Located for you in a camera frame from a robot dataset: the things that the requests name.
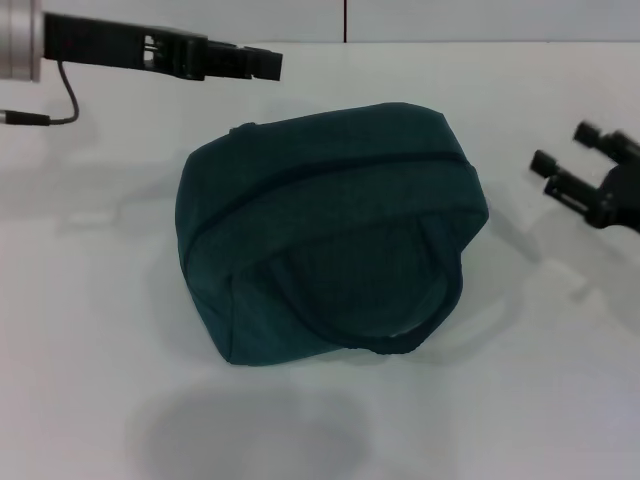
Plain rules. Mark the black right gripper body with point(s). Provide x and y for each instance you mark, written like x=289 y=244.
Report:
x=622 y=200

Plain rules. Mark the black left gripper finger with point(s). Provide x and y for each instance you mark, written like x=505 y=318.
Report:
x=250 y=62

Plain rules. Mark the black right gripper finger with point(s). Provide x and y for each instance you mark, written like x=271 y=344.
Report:
x=570 y=187
x=612 y=142

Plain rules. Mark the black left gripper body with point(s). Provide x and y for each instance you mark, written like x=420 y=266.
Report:
x=110 y=45

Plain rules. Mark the dark teal insulated bag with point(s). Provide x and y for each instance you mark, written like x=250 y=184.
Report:
x=310 y=225

